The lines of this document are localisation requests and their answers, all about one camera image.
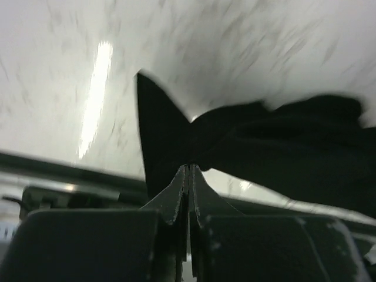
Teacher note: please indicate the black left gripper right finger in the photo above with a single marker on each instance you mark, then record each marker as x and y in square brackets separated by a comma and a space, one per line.
[208, 212]

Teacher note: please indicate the black t shirt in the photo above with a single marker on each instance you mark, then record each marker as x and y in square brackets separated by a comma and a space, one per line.
[313, 150]

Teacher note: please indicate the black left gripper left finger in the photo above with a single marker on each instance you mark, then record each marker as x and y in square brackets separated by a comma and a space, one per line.
[170, 246]

